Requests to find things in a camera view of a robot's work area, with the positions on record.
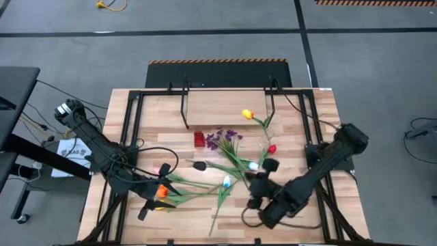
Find red glass vase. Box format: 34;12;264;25
193;130;206;149

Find black centre camera stand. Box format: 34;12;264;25
0;66;93;225

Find yellow tulip with red base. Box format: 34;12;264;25
241;109;275;141

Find yellow floor cable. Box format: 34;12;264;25
96;0;128;12

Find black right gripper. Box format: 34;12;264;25
245;157;281;210

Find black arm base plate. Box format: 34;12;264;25
305;143;355;172

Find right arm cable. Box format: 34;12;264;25
240;89;342;230

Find wooden shelf with black frames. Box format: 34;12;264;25
180;74;278;130

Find orange tulip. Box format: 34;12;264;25
156;184;221;208

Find orange black striped floor strip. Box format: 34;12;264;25
314;0;437;8

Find black aluminium rig frame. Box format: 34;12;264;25
77;87;373;246

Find white printed paper sheet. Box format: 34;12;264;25
51;137;93;178

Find black floor mat striped edge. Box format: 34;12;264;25
144;58;294;89

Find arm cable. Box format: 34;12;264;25
240;89;342;230
131;138;180;176

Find pink tulip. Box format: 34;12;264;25
152;166;219;189

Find plain yellow tulip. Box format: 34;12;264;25
154;186;219;213

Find black tulip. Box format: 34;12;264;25
186;159;252;178

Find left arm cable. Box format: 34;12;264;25
131;138;180;176

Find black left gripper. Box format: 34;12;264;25
131;163;183;221

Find purple artificial flower bunch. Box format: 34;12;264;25
203;127;251;189

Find black floor stand with cable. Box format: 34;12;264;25
404;118;437;165

